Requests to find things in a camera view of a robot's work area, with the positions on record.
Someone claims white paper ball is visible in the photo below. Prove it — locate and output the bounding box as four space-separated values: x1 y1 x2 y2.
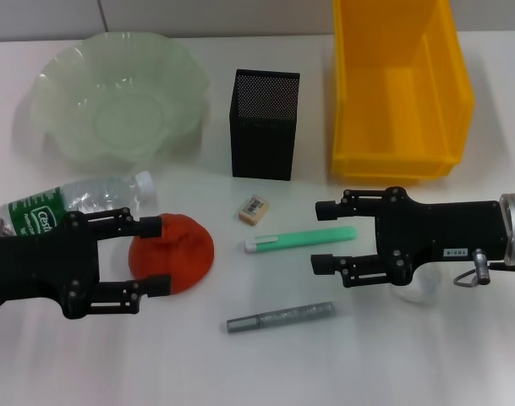
390 264 447 305

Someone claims red round fruit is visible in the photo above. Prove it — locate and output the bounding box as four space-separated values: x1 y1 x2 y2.
128 213 216 296

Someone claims right gripper cable with plug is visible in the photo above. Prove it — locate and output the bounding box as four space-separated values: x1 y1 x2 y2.
452 249 515 289

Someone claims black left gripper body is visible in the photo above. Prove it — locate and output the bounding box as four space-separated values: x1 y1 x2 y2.
0 211 101 321

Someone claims pale green glass fruit plate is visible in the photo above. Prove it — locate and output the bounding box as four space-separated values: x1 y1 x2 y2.
14 32 211 174

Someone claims grey glitter marker pen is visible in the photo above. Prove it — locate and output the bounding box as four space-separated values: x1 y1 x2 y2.
226 300 337 336

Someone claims clear water bottle green label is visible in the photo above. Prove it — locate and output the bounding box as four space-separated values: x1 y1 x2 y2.
0 171 159 240

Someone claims black mesh pen holder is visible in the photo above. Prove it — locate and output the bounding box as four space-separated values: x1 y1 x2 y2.
230 69 301 182

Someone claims green pen white tip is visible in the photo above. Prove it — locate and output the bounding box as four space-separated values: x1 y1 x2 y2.
243 225 359 255

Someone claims beige eraser with barcode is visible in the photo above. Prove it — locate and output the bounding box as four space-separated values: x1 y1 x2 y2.
237 194 270 228

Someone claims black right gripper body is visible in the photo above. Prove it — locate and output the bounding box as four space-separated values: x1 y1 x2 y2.
375 185 512 288

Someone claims yellow plastic bin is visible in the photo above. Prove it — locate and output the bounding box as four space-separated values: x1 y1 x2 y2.
329 0 476 187

